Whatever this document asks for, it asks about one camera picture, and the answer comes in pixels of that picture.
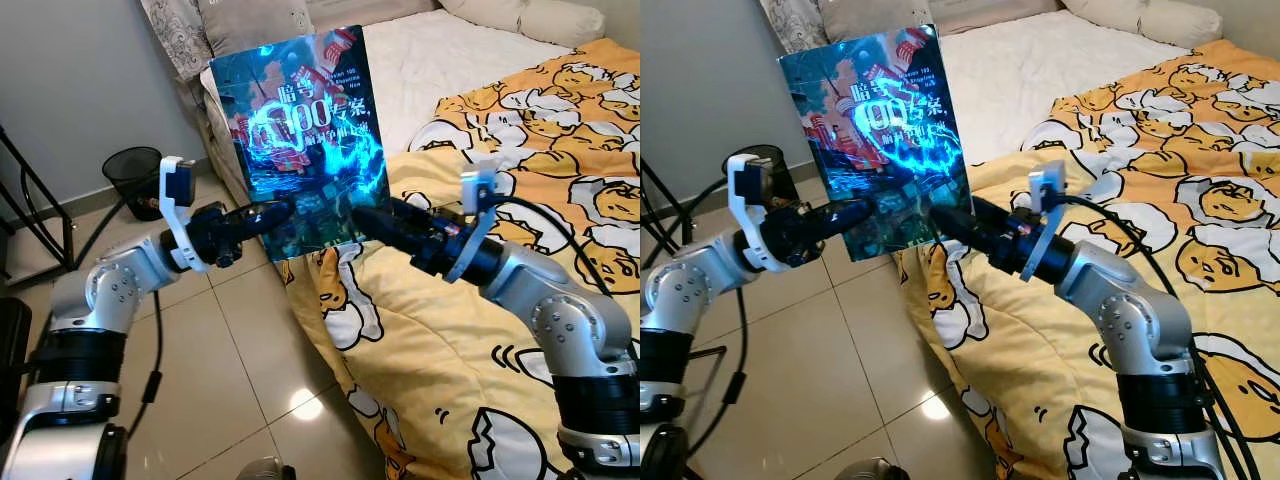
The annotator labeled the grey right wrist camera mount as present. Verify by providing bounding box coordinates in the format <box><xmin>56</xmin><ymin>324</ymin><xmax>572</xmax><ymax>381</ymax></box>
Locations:
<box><xmin>1020</xmin><ymin>160</ymin><xmax>1069</xmax><ymax>281</ymax></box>
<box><xmin>447</xmin><ymin>162</ymin><xmax>498</xmax><ymax>283</ymax></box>

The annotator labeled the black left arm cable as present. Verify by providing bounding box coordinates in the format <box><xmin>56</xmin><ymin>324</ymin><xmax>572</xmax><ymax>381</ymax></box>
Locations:
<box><xmin>690</xmin><ymin>285</ymin><xmax>749</xmax><ymax>461</ymax></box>
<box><xmin>125</xmin><ymin>290</ymin><xmax>166</xmax><ymax>441</ymax></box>

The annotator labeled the beige knotted bolster pillow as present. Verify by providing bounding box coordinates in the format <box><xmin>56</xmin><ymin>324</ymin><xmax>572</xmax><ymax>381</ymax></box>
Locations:
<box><xmin>1060</xmin><ymin>0</ymin><xmax>1226</xmax><ymax>49</ymax></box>
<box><xmin>440</xmin><ymin>0</ymin><xmax>606</xmax><ymax>49</ymax></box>

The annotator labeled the white quilted mattress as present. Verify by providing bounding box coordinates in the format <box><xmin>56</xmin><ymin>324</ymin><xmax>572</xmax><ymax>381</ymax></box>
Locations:
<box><xmin>935</xmin><ymin>10</ymin><xmax>1196</xmax><ymax>166</ymax></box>
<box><xmin>200</xmin><ymin>10</ymin><xmax>573</xmax><ymax>201</ymax></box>

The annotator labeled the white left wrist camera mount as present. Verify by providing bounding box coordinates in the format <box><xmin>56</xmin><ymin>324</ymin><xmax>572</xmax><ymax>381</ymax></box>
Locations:
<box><xmin>727</xmin><ymin>153</ymin><xmax>786</xmax><ymax>273</ymax></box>
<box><xmin>158</xmin><ymin>156</ymin><xmax>213</xmax><ymax>274</ymax></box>

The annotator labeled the yellow egg print blanket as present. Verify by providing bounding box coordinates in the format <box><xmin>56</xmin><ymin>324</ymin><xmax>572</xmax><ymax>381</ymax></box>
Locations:
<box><xmin>895</xmin><ymin>38</ymin><xmax>1280</xmax><ymax>480</ymax></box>
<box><xmin>280</xmin><ymin>38</ymin><xmax>641</xmax><ymax>480</ymax></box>

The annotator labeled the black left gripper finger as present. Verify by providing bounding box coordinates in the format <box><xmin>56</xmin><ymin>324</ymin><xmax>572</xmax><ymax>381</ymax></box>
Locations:
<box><xmin>240</xmin><ymin>197</ymin><xmax>298</xmax><ymax>241</ymax></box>
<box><xmin>814</xmin><ymin>195</ymin><xmax>876</xmax><ymax>241</ymax></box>

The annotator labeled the black metal rack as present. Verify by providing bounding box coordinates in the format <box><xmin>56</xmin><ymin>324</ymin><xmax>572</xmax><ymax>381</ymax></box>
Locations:
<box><xmin>640</xmin><ymin>155</ymin><xmax>696</xmax><ymax>251</ymax></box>
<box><xmin>0</xmin><ymin>125</ymin><xmax>76</xmax><ymax>286</ymax></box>

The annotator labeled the dark glossy cover book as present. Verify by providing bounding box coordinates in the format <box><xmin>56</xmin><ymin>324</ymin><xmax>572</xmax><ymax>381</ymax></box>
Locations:
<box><xmin>208</xmin><ymin>25</ymin><xmax>389</xmax><ymax>263</ymax></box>
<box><xmin>778</xmin><ymin>25</ymin><xmax>976</xmax><ymax>263</ymax></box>

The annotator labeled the grey robot left foot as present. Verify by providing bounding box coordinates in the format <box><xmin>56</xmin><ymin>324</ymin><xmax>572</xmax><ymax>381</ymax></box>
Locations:
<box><xmin>835</xmin><ymin>457</ymin><xmax>906</xmax><ymax>480</ymax></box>
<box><xmin>235</xmin><ymin>457</ymin><xmax>296</xmax><ymax>480</ymax></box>

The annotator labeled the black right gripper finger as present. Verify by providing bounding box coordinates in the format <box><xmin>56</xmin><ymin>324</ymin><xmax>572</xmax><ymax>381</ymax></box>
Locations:
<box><xmin>928</xmin><ymin>203</ymin><xmax>991</xmax><ymax>251</ymax></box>
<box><xmin>350</xmin><ymin>205</ymin><xmax>413</xmax><ymax>251</ymax></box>

